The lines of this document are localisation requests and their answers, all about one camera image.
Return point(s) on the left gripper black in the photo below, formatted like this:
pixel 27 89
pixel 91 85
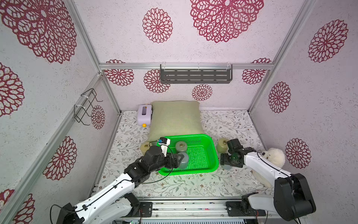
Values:
pixel 170 164

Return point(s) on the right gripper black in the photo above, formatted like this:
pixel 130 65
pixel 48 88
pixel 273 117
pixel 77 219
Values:
pixel 231 157

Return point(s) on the blue-grey canister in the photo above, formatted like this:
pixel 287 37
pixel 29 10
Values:
pixel 184 160

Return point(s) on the grey-green canister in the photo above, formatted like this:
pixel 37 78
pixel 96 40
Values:
pixel 181 146

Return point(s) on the yellow canister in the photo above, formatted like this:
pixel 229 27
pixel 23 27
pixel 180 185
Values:
pixel 222 146

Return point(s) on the yellow-green canister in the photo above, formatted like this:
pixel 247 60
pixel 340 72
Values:
pixel 145 146

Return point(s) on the green plastic basket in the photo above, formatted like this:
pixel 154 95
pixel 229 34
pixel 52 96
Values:
pixel 201 151

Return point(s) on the blue canister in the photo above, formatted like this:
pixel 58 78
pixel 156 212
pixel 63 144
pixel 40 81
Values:
pixel 226 167

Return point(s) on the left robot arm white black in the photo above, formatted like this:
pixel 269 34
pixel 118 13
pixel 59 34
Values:
pixel 117 200

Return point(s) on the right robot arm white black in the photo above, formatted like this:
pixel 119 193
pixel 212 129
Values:
pixel 292 197

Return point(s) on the white plush dog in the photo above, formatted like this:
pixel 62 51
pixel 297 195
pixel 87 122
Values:
pixel 276 157

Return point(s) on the green linen cushion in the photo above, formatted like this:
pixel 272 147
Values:
pixel 171 118

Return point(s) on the lilac toaster toy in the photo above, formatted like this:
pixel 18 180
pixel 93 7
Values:
pixel 144 116

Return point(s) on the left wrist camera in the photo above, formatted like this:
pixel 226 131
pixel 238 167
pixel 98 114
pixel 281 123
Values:
pixel 163 141

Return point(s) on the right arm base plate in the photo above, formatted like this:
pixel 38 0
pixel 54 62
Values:
pixel 241 208

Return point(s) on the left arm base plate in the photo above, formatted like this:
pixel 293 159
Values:
pixel 144 209

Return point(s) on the grey wall shelf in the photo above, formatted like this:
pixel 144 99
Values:
pixel 215 75

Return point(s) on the black wire wall rack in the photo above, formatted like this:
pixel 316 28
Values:
pixel 81 110

